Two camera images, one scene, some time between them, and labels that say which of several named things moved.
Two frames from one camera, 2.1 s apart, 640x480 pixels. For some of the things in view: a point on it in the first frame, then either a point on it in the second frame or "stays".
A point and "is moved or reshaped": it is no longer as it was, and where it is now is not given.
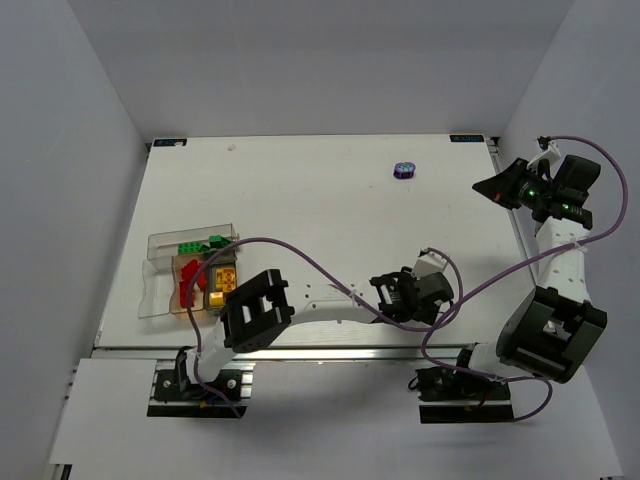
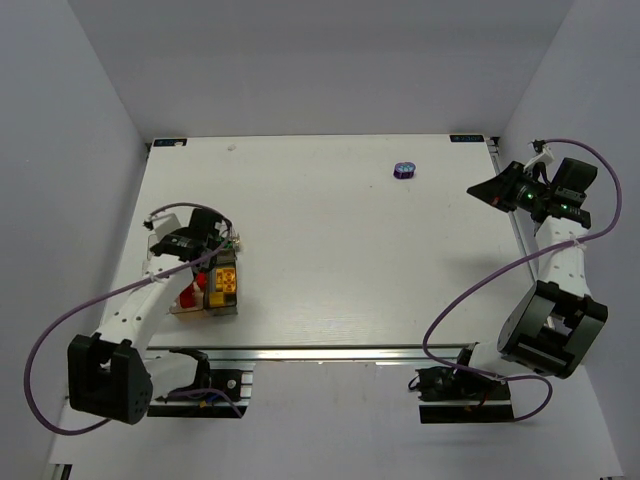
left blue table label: [174, 142] stays
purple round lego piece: [404, 170] stays
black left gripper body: [388, 293] -> [220, 257]
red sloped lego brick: [187, 272] is moved or reshaped
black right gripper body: [516, 183] stays
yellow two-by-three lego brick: [225, 279] stays
